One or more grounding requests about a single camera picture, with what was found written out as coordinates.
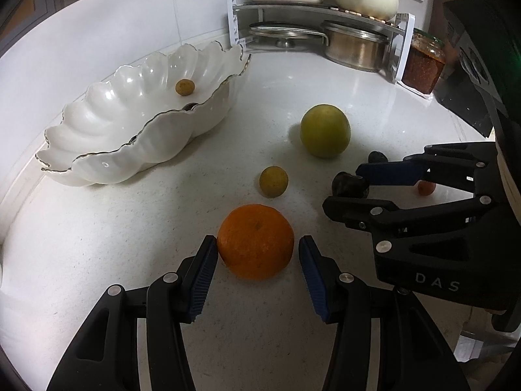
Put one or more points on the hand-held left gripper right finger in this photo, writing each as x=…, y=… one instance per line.
x=317, y=281

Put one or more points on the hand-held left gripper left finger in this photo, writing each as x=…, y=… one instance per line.
x=201, y=281

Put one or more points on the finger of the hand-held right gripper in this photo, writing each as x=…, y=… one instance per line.
x=390, y=173
x=358, y=211

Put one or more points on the dark plum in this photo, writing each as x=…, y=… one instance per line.
x=348, y=185

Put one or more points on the red cherry tomato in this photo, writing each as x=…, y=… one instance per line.
x=426, y=187

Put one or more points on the orange tangerine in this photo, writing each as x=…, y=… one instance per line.
x=255, y=241

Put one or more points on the green citrus fruit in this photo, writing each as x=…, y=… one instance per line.
x=325, y=130

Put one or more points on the small yellow-brown fruit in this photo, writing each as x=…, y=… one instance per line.
x=273, y=181
x=184, y=87

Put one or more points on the white scalloped bowl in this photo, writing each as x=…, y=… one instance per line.
x=134, y=102

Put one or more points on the glass jar of red sauce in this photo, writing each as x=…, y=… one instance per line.
x=423, y=65

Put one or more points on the stainless steel pot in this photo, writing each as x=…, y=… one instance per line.
x=354, y=49

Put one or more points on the brown beaded trivet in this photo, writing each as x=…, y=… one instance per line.
x=362, y=13

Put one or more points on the steel pot lid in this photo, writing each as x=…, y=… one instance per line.
x=285, y=32

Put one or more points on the grey corner shelf rack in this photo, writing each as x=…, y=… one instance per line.
x=238, y=12

